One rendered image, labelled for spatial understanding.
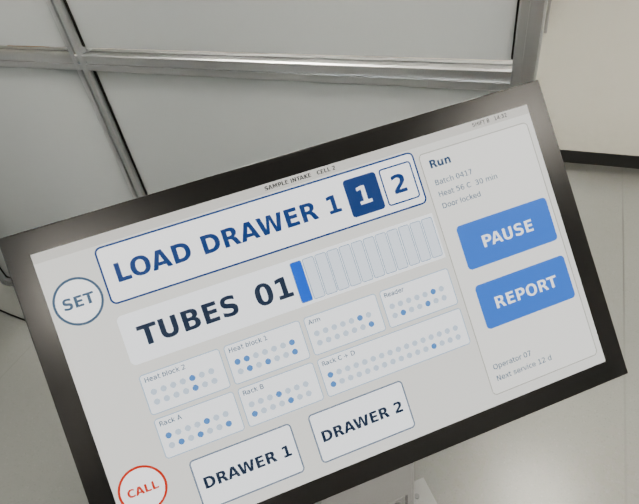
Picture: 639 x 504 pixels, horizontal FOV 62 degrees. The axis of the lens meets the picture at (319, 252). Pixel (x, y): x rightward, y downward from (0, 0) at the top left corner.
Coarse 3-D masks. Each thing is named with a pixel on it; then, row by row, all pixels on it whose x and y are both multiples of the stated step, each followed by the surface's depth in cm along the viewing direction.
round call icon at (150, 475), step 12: (132, 468) 45; (144, 468) 45; (156, 468) 46; (120, 480) 45; (132, 480) 45; (144, 480) 45; (156, 480) 45; (120, 492) 45; (132, 492) 45; (144, 492) 45; (156, 492) 45; (168, 492) 46
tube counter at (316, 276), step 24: (432, 216) 50; (360, 240) 49; (384, 240) 49; (408, 240) 50; (432, 240) 50; (288, 264) 48; (312, 264) 48; (336, 264) 48; (360, 264) 49; (384, 264) 49; (408, 264) 50; (264, 288) 47; (288, 288) 48; (312, 288) 48; (336, 288) 48; (264, 312) 47
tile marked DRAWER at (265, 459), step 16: (272, 432) 47; (288, 432) 47; (224, 448) 46; (240, 448) 47; (256, 448) 47; (272, 448) 47; (288, 448) 47; (192, 464) 46; (208, 464) 46; (224, 464) 46; (240, 464) 47; (256, 464) 47; (272, 464) 47; (288, 464) 47; (208, 480) 46; (224, 480) 46; (240, 480) 47; (256, 480) 47; (272, 480) 47; (208, 496) 46; (224, 496) 46; (240, 496) 47
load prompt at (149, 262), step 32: (384, 160) 49; (288, 192) 48; (320, 192) 48; (352, 192) 49; (384, 192) 49; (416, 192) 50; (192, 224) 46; (224, 224) 47; (256, 224) 47; (288, 224) 48; (320, 224) 48; (352, 224) 49; (96, 256) 45; (128, 256) 45; (160, 256) 46; (192, 256) 46; (224, 256) 47; (256, 256) 47; (128, 288) 45; (160, 288) 46
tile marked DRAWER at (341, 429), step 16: (400, 384) 49; (352, 400) 49; (368, 400) 49; (384, 400) 49; (400, 400) 49; (320, 416) 48; (336, 416) 48; (352, 416) 48; (368, 416) 49; (384, 416) 49; (400, 416) 49; (320, 432) 48; (336, 432) 48; (352, 432) 48; (368, 432) 49; (384, 432) 49; (400, 432) 49; (320, 448) 48; (336, 448) 48; (352, 448) 48
